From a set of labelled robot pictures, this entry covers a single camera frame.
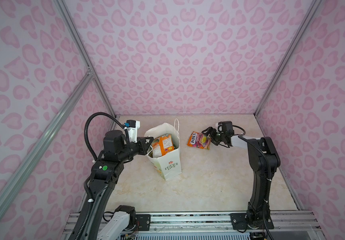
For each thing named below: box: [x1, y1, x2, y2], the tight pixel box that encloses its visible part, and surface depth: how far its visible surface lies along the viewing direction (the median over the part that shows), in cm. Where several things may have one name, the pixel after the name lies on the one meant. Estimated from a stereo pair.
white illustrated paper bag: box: [144, 118, 182, 181], surface depth 82 cm
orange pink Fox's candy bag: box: [187, 131, 212, 150], surface depth 103 cm
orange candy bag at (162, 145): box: [151, 133, 175, 158], surface depth 82 cm
